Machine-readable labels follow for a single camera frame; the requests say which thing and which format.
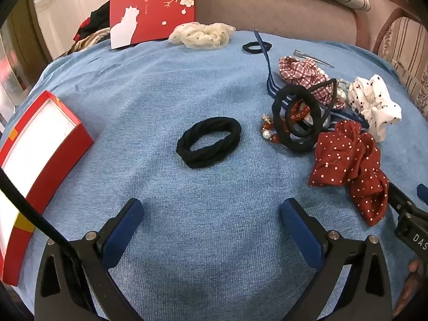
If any cream dotted scrunchie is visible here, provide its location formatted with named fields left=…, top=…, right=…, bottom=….
left=168, top=22, right=236, bottom=50

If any striped chair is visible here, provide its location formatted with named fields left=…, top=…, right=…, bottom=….
left=364, top=0, right=427, bottom=117

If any black wavy hair tie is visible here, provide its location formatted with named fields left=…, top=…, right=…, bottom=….
left=271, top=84, right=324, bottom=154

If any small black hair tie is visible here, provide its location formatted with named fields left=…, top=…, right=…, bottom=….
left=242, top=40, right=273, bottom=55

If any pile of dark clothes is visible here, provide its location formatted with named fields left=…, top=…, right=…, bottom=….
left=67, top=1, right=110, bottom=54

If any black elastic with gold clasp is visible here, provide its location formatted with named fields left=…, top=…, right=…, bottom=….
left=284, top=78, right=337, bottom=138

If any red plaid scrunchie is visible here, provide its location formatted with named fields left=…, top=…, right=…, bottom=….
left=278, top=56, right=333, bottom=106

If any right hand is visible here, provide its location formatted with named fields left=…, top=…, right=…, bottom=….
left=392, top=259, right=427, bottom=317

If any red bead bracelet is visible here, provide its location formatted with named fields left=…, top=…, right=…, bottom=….
left=260, top=99, right=312, bottom=144

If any red tray box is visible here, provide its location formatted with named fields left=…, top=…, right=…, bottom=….
left=1, top=91, right=93, bottom=286

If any silver hair clip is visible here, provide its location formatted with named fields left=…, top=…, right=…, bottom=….
left=293, top=49, right=334, bottom=68

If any white black-dotted scrunchie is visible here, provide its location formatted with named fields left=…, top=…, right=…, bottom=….
left=347, top=74, right=402, bottom=142

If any blue table cloth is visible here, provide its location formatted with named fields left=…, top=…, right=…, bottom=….
left=9, top=31, right=427, bottom=320

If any red box lid with cat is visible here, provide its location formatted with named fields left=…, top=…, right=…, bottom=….
left=109, top=0, right=196, bottom=49

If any black cable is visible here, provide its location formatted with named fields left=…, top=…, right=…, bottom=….
left=0, top=168, right=101, bottom=321

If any black braided hair tie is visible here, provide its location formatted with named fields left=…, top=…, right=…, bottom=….
left=175, top=116, right=242, bottom=170

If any red white-dotted scrunchie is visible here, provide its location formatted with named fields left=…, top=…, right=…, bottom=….
left=308, top=120, right=389, bottom=227

